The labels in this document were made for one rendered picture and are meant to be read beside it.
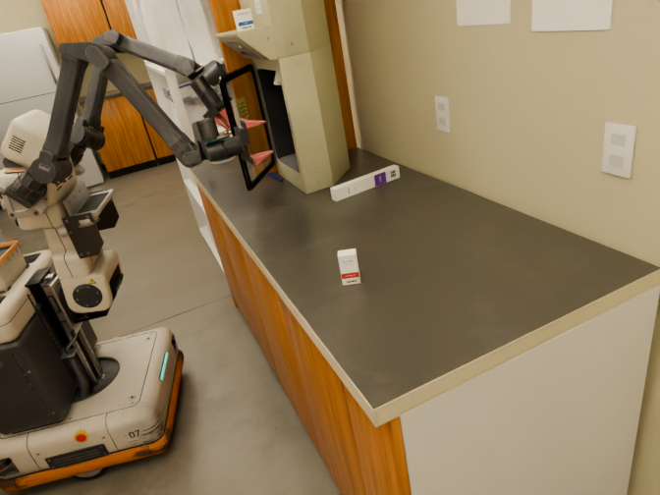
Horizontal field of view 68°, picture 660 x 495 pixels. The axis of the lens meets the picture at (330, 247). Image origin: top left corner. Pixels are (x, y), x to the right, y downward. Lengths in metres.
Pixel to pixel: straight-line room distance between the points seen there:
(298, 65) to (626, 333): 1.21
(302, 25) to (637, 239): 1.14
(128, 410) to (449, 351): 1.48
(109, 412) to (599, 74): 1.96
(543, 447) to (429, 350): 0.41
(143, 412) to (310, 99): 1.34
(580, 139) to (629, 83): 0.17
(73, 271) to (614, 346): 1.72
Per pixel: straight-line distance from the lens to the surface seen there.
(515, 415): 1.11
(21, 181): 1.78
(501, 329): 1.01
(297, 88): 1.71
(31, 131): 1.88
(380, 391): 0.89
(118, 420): 2.15
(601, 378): 1.27
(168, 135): 1.57
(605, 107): 1.25
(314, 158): 1.77
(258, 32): 1.67
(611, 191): 1.29
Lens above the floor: 1.56
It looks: 27 degrees down
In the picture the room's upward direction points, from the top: 11 degrees counter-clockwise
